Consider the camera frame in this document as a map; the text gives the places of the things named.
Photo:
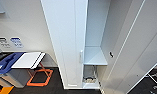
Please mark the wall socket with blue label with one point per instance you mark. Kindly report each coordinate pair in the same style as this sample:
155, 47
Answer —
16, 42

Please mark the white flat board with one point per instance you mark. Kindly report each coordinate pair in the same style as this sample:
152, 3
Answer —
27, 60

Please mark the wall socket with dark label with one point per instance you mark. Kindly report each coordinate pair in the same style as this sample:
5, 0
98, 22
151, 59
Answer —
2, 42

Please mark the blue plastic case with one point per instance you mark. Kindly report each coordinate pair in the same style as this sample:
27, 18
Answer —
6, 63

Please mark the white wardrobe shelf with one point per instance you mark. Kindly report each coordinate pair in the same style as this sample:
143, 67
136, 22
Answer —
94, 56

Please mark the orange folding stand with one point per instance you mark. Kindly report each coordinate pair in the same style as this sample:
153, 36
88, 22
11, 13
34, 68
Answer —
40, 80

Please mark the grey wall-mounted holder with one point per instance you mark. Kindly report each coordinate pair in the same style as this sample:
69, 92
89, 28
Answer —
0, 8

